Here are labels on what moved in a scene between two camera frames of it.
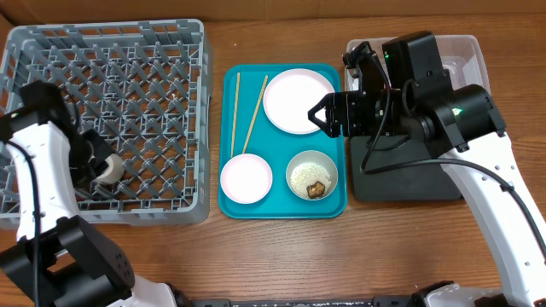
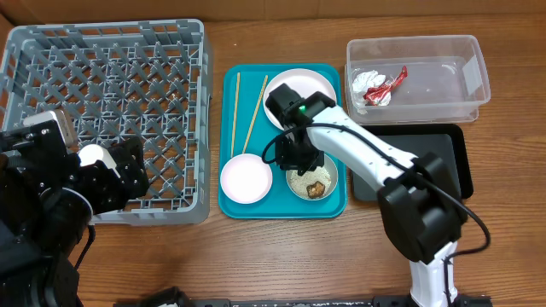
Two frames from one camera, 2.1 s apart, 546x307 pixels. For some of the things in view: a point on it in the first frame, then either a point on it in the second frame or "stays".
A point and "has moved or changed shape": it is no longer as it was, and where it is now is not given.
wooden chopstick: (255, 113) stays
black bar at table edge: (388, 301) stays
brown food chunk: (316, 190) stays
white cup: (116, 170) has moved or changed shape
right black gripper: (338, 113) -> (304, 159)
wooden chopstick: (235, 113) stays
